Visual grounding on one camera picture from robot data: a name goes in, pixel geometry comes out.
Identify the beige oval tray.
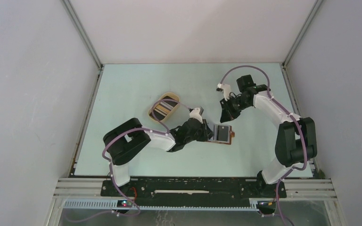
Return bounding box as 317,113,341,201
148,92,180,122

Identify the small circuit board led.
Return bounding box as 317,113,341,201
117,200,133,208

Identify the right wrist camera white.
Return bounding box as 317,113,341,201
216,83,231,101

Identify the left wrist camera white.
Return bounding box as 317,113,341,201
189,107,204,123

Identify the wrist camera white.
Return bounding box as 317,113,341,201
216,83,231,101
189,107,204,123

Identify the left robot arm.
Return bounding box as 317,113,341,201
102,118,213,196

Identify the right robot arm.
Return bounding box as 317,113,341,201
216,75,317,197

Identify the aluminium frame rail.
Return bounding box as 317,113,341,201
54,177,337,211

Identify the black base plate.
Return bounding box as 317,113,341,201
100,177,287,208

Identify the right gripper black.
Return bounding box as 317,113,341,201
220,95,251,123

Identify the brown leather card holder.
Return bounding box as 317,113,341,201
208,124,235,145

